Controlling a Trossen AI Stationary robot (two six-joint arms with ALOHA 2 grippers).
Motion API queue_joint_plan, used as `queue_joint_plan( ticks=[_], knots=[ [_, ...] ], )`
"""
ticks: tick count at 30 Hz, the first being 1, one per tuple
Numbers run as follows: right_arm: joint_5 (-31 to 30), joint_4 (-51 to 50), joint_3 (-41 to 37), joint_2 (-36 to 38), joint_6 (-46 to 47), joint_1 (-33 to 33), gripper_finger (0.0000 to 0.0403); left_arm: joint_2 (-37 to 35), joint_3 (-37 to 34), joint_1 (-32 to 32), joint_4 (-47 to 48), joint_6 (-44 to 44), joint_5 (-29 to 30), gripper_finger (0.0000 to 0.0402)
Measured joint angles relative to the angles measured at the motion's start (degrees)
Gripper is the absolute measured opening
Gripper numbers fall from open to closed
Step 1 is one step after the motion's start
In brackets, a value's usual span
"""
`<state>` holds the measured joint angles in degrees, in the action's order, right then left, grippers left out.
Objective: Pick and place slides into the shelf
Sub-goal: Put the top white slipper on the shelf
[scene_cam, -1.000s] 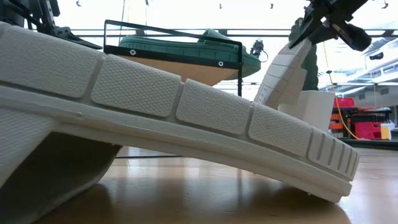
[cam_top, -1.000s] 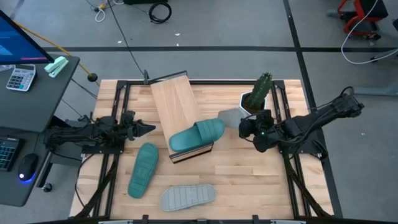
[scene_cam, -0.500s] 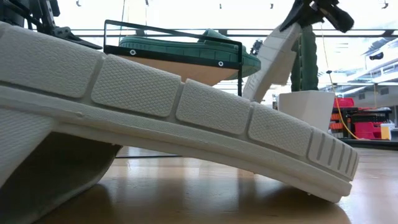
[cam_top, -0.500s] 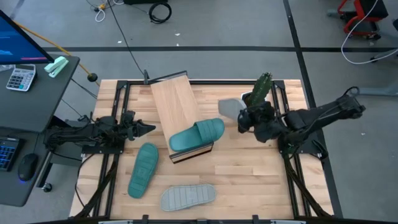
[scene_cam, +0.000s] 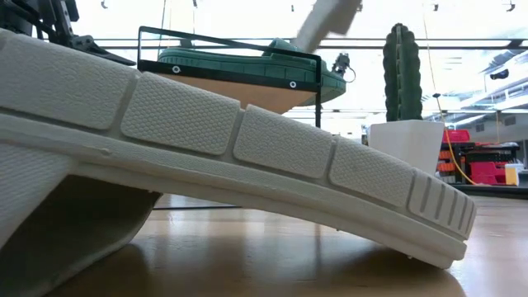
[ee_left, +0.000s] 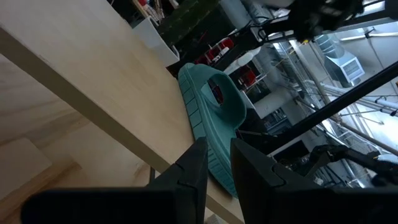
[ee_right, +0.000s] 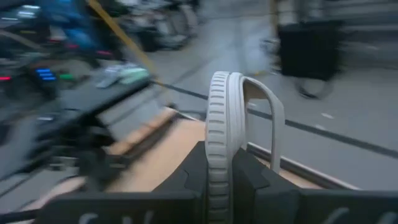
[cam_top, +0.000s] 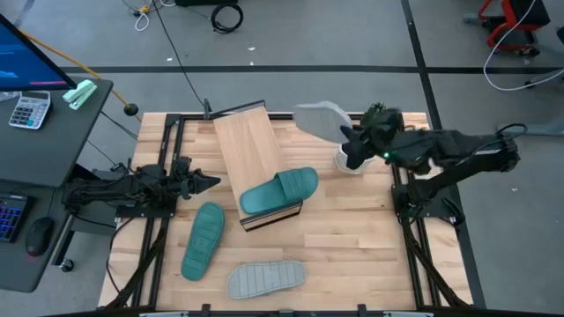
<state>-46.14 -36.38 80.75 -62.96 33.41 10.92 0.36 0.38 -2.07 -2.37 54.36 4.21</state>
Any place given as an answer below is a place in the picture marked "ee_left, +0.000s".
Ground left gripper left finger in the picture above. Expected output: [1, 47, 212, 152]
[21, 136, 208, 224]

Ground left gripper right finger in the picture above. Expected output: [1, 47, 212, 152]
[230, 138, 398, 224]

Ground green rubber slide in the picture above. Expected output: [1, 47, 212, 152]
[177, 63, 248, 198]

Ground red storage bins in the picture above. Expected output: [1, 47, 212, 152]
[195, 37, 259, 90]

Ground grey ventilation unit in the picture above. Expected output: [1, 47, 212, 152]
[323, 34, 366, 88]

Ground white plant pot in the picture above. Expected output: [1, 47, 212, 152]
[132, 16, 180, 68]

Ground green cactus plant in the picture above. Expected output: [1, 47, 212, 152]
[157, 0, 220, 47]

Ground black aluminium rig frame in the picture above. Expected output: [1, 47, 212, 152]
[267, 60, 398, 155]

